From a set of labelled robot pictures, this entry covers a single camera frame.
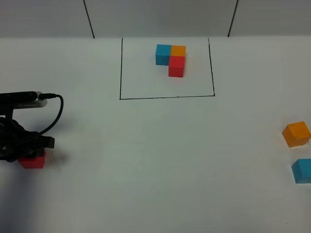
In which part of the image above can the orange template cube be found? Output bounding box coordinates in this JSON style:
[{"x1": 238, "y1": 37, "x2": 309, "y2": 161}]
[{"x1": 171, "y1": 45, "x2": 187, "y2": 57}]

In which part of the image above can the blue template cube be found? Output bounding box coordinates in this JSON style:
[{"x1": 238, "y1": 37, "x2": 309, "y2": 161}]
[{"x1": 155, "y1": 44, "x2": 172, "y2": 66}]

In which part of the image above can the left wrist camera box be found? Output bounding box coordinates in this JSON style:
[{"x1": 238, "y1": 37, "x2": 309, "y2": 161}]
[{"x1": 0, "y1": 91, "x2": 48, "y2": 109}]

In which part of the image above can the red template cube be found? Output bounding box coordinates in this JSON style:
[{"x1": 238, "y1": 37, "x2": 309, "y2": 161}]
[{"x1": 168, "y1": 56, "x2": 185, "y2": 78}]

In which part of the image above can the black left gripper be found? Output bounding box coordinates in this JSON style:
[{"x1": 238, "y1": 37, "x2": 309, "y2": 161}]
[{"x1": 0, "y1": 117, "x2": 55, "y2": 162}]

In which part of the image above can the black left camera cable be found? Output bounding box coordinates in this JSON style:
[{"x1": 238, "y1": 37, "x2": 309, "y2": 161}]
[{"x1": 18, "y1": 93, "x2": 64, "y2": 141}]

